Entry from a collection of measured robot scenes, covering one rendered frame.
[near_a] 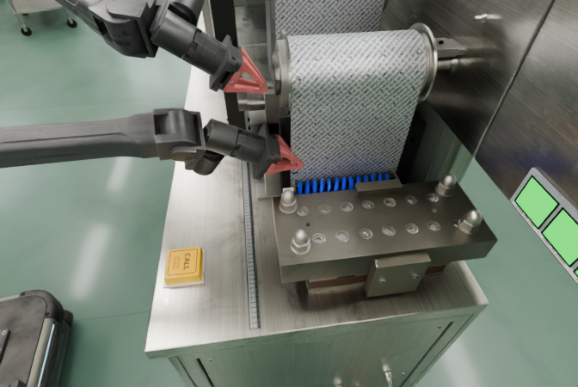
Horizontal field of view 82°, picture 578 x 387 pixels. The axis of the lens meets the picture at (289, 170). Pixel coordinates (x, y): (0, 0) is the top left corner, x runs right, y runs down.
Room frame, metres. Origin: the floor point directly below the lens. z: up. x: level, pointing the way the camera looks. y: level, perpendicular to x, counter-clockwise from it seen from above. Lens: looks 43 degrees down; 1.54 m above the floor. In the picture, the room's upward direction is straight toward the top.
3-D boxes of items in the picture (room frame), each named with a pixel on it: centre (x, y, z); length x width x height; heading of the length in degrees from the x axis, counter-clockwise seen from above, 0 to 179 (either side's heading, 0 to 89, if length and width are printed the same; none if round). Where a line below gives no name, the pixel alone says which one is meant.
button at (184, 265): (0.38, 0.22, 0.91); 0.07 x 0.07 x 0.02; 8
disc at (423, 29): (0.60, -0.24, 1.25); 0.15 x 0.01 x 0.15; 8
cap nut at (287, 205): (0.44, 0.00, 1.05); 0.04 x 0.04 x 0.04
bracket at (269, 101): (0.60, 0.06, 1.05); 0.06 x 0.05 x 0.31; 98
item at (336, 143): (0.52, -0.12, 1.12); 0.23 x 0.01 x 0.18; 98
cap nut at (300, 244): (0.34, -0.02, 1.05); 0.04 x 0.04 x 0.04
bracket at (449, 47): (0.61, -0.28, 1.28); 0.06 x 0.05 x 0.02; 98
